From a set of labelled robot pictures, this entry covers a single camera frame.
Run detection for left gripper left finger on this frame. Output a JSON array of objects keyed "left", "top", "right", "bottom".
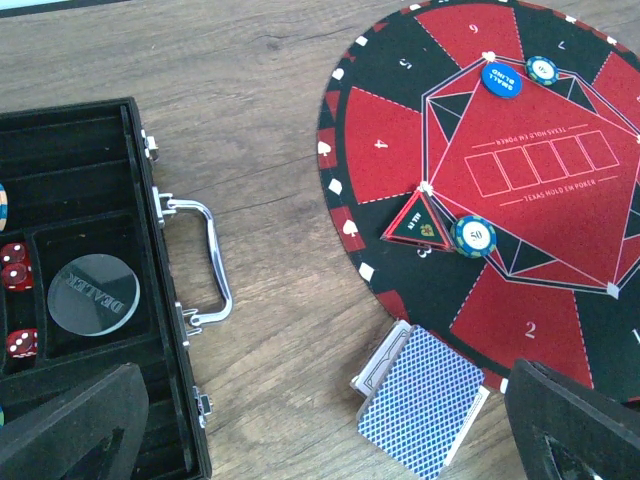
[{"left": 1, "top": 363, "right": 149, "bottom": 479}]

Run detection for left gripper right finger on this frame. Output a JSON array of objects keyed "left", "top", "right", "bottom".
[{"left": 505, "top": 359, "right": 639, "bottom": 479}]

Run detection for green blue 50 chip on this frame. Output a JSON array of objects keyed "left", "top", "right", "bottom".
[{"left": 450, "top": 215, "right": 497, "bottom": 258}]

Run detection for triangular all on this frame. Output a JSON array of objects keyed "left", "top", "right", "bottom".
[{"left": 380, "top": 190, "right": 454, "bottom": 252}]

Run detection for blue small blind button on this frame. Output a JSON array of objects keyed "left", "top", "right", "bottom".
[{"left": 481, "top": 62, "right": 523, "bottom": 99}]

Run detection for red die bottom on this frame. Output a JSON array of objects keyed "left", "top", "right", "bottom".
[{"left": 6, "top": 328, "right": 38, "bottom": 358}]

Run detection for red die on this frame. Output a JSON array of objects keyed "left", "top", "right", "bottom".
[
  {"left": 0, "top": 242, "right": 29, "bottom": 266},
  {"left": 1, "top": 263, "right": 34, "bottom": 292},
  {"left": 6, "top": 328, "right": 38, "bottom": 358}
]

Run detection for clear dealer button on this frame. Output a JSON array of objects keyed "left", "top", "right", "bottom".
[{"left": 47, "top": 254, "right": 141, "bottom": 337}]

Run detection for blue backed card deck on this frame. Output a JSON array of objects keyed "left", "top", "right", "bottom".
[{"left": 351, "top": 319, "right": 489, "bottom": 479}]

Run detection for red die middle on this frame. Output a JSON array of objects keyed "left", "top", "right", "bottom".
[{"left": 1, "top": 263, "right": 34, "bottom": 292}]

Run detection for red die top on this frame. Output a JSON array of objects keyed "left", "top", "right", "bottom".
[{"left": 0, "top": 242, "right": 29, "bottom": 266}]

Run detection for chips inside case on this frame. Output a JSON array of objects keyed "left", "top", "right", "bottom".
[{"left": 0, "top": 184, "right": 8, "bottom": 232}]

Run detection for round red black poker mat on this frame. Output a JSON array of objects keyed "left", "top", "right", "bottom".
[{"left": 317, "top": 1, "right": 639, "bottom": 402}]

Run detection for chrome case handle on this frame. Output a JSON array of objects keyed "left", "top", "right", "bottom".
[{"left": 152, "top": 186, "right": 234, "bottom": 347}]

